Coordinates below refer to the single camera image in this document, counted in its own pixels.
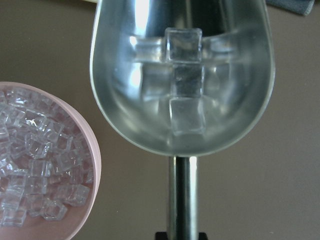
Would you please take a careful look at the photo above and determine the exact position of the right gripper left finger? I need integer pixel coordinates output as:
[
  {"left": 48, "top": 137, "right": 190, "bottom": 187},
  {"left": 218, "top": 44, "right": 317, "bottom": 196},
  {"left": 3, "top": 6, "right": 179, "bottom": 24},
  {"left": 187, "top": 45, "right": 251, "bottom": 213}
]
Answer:
[{"left": 154, "top": 231, "right": 168, "bottom": 240}]

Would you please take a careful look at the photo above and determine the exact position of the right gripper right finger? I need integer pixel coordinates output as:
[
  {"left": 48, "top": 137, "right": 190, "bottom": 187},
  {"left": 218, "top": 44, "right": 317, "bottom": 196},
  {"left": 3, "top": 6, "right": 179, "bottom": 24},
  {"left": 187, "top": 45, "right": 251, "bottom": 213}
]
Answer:
[{"left": 198, "top": 232, "right": 208, "bottom": 240}]

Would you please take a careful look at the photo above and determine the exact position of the pink bowl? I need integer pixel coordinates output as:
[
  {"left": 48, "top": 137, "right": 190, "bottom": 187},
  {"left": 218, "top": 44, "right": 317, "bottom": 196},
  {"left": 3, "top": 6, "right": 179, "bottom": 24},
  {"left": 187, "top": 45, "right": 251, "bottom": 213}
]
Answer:
[{"left": 0, "top": 82, "right": 101, "bottom": 240}]

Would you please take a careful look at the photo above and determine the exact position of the steel ice scoop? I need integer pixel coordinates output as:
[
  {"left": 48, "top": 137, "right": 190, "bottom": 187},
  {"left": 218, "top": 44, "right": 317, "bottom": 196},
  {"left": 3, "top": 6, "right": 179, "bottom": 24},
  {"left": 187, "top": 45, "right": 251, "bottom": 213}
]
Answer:
[{"left": 90, "top": 0, "right": 275, "bottom": 240}]

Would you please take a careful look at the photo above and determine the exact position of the ice cubes pile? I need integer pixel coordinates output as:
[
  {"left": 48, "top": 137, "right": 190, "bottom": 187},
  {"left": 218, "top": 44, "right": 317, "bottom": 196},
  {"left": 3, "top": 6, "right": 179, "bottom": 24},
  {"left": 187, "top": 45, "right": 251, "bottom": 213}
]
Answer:
[{"left": 0, "top": 86, "right": 94, "bottom": 227}]

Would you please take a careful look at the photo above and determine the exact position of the grey folded cloth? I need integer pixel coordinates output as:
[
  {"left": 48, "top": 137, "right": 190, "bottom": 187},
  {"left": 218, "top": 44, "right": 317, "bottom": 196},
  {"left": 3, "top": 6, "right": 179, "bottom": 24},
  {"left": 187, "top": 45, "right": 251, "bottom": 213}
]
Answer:
[{"left": 265, "top": 0, "right": 315, "bottom": 16}]

